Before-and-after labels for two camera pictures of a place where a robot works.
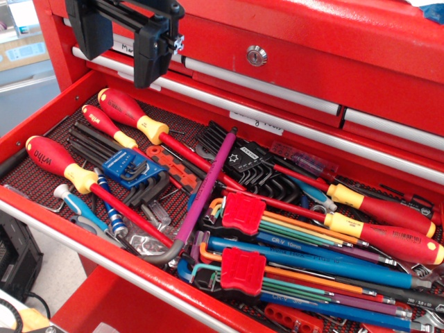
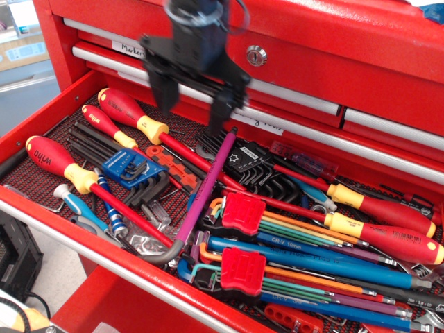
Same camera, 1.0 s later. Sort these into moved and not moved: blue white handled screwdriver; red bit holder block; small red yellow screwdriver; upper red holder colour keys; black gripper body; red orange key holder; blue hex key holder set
Moved: black gripper body
Not moved: small red yellow screwdriver; red orange key holder; blue hex key holder set; blue white handled screwdriver; red bit holder block; upper red holder colour keys
